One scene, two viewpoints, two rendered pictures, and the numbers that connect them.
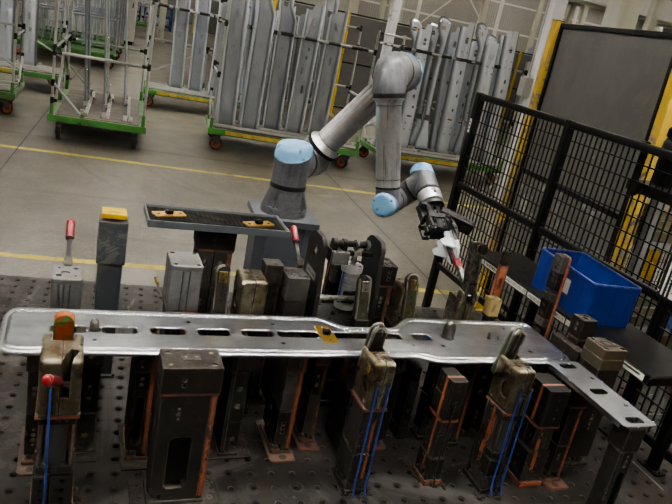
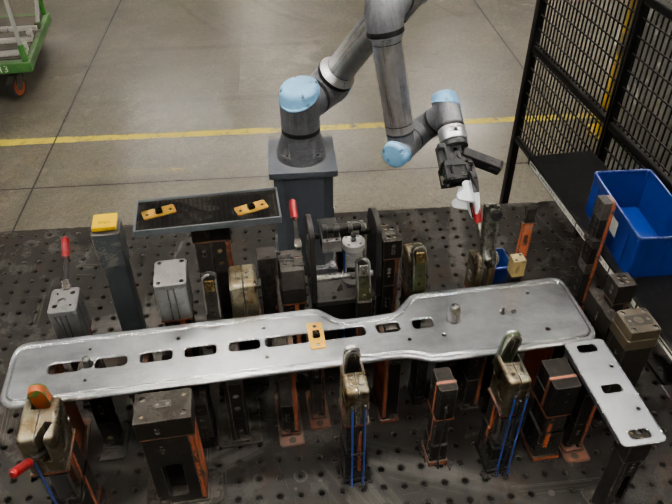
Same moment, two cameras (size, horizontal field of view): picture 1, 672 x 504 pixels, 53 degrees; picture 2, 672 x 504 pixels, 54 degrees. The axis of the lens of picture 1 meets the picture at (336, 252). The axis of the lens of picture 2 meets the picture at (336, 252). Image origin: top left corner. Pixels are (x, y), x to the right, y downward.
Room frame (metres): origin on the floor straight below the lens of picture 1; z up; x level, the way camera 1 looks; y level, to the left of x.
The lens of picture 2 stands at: (0.42, -0.33, 2.17)
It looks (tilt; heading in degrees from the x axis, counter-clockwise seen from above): 39 degrees down; 14
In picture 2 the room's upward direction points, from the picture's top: straight up
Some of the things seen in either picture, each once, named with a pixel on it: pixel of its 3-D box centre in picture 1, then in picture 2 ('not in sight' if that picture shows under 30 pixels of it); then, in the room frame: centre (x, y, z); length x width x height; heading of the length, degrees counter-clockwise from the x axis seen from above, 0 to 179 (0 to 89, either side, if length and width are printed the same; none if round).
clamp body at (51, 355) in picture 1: (58, 430); (63, 469); (1.08, 0.45, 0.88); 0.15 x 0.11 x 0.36; 23
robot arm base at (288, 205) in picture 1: (285, 197); (301, 140); (2.12, 0.20, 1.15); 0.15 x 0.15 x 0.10
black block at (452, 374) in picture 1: (440, 427); (440, 418); (1.43, -0.33, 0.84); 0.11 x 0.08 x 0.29; 23
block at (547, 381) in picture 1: (534, 429); (548, 410); (1.52, -0.59, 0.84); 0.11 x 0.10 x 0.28; 23
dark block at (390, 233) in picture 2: (369, 329); (386, 292); (1.77, -0.14, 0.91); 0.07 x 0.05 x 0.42; 23
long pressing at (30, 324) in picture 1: (318, 337); (308, 340); (1.47, 0.00, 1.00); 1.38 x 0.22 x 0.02; 113
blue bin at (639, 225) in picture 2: (583, 285); (638, 221); (2.00, -0.77, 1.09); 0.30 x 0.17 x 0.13; 18
